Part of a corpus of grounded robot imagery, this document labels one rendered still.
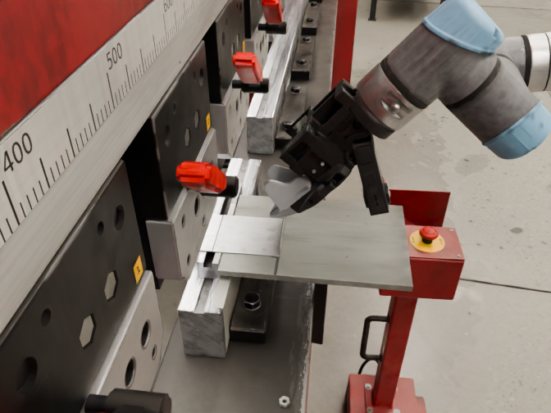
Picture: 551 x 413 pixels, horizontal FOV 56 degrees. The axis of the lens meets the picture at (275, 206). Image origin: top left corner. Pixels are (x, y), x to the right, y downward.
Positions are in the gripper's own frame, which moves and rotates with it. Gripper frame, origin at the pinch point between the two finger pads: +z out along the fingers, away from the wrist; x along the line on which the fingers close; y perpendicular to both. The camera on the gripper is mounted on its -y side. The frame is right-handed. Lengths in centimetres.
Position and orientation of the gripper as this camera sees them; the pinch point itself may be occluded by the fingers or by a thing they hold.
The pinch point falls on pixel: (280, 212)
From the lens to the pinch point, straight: 73.2
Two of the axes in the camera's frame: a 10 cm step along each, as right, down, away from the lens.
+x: -1.2, 6.0, -7.9
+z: -6.4, 5.7, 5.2
